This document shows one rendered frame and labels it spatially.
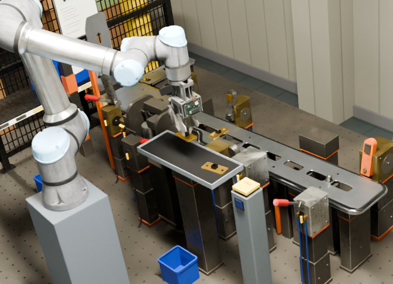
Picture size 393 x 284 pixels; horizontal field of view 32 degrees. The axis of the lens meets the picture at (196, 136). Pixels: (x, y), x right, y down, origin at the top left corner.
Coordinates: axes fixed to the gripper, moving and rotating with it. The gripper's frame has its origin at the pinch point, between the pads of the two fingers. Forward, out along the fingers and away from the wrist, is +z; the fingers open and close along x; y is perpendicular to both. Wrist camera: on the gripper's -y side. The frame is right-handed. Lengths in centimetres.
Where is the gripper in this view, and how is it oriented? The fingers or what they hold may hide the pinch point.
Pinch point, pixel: (185, 130)
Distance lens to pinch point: 221.5
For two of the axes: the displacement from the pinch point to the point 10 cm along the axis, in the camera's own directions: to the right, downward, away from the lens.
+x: 8.4, -3.8, 4.0
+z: 1.4, 8.5, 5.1
